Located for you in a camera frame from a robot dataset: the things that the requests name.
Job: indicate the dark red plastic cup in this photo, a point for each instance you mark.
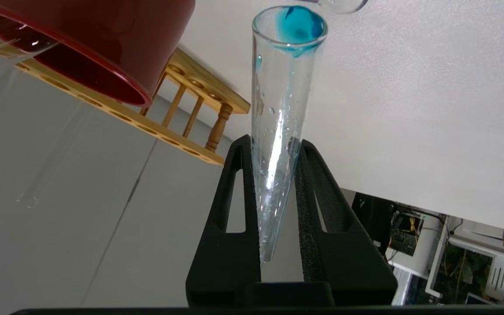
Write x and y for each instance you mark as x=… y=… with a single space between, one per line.
x=116 y=39

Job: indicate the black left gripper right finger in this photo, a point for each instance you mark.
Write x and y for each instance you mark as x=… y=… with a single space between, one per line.
x=344 y=267

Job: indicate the blue pigment glass test tube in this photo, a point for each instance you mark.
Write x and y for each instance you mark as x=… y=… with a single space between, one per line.
x=285 y=109

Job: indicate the red pigment glass test tube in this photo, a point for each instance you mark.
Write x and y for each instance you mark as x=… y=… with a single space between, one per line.
x=11 y=43

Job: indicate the black computer box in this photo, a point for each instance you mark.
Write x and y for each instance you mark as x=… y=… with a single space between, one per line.
x=372 y=216

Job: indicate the white metal desk frame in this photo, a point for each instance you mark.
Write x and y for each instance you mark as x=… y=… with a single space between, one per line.
x=492 y=258

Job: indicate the clear glass beaker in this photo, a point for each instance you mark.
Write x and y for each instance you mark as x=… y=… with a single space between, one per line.
x=344 y=4

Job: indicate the wooden test tube rack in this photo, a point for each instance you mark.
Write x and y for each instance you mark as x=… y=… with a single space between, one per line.
x=182 y=78

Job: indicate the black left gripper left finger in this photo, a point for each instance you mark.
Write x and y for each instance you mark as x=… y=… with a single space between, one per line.
x=225 y=262

